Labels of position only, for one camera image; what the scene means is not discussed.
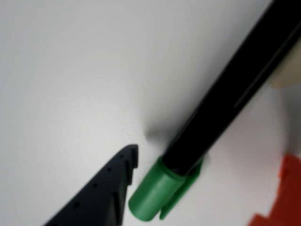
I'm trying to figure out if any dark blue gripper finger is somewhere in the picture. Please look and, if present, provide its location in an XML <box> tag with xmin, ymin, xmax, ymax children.
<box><xmin>43</xmin><ymin>144</ymin><xmax>139</xmax><ymax>226</ymax></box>

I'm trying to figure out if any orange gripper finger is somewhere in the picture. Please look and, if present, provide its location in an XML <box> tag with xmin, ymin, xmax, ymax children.
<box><xmin>246</xmin><ymin>154</ymin><xmax>301</xmax><ymax>226</ymax></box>

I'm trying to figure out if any green capped black marker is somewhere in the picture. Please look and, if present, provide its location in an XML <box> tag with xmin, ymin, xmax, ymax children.
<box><xmin>128</xmin><ymin>0</ymin><xmax>301</xmax><ymax>222</ymax></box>

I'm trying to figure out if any long masking tape strip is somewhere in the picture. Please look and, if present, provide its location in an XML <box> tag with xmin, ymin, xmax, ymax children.
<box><xmin>270</xmin><ymin>40</ymin><xmax>301</xmax><ymax>90</ymax></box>

